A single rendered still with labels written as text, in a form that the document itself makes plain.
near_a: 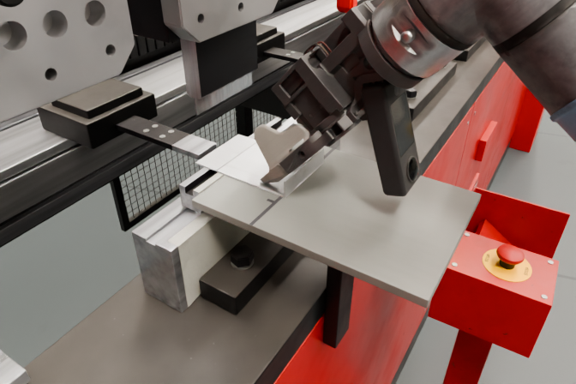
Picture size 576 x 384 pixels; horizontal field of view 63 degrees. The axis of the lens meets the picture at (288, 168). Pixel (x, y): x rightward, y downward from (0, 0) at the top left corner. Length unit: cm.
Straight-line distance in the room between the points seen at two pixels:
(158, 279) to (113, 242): 153
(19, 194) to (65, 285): 129
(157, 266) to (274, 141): 19
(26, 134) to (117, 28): 42
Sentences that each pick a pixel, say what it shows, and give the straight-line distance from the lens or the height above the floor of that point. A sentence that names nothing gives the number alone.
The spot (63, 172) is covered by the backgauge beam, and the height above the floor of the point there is 94.
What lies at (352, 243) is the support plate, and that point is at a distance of 46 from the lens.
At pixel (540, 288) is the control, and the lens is 81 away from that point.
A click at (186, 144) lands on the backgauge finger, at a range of 62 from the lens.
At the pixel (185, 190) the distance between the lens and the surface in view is 55.
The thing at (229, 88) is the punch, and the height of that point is 109.
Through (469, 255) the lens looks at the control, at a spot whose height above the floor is 78.
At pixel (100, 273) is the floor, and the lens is 197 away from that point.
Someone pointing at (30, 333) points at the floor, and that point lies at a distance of 186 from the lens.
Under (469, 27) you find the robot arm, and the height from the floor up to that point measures 121.
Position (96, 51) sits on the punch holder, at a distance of 36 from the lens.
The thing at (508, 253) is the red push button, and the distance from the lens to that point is 80.
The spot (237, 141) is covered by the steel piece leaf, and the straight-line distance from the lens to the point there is 62.
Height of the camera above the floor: 131
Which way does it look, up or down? 33 degrees down
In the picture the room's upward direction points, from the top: straight up
